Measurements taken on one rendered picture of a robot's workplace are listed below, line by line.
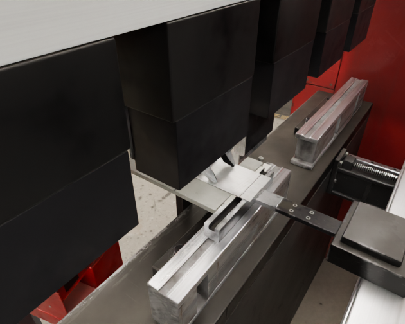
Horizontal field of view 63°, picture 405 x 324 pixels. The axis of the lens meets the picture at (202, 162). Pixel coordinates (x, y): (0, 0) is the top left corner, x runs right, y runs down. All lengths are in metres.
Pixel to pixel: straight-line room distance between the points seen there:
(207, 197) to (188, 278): 0.16
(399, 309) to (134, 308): 0.40
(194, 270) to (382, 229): 0.29
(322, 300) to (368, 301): 1.22
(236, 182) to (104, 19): 0.47
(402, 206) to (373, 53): 0.76
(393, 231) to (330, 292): 1.24
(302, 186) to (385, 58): 0.65
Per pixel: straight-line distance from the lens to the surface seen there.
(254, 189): 0.63
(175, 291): 0.51
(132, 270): 0.67
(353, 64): 1.38
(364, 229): 0.55
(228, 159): 0.67
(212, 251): 0.56
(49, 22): 0.21
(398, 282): 0.54
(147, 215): 2.04
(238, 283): 0.64
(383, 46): 1.35
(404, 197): 0.73
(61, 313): 0.83
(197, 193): 0.61
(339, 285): 1.83
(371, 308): 0.53
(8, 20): 0.20
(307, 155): 0.93
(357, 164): 1.03
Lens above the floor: 1.39
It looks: 35 degrees down
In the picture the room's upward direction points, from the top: straight up
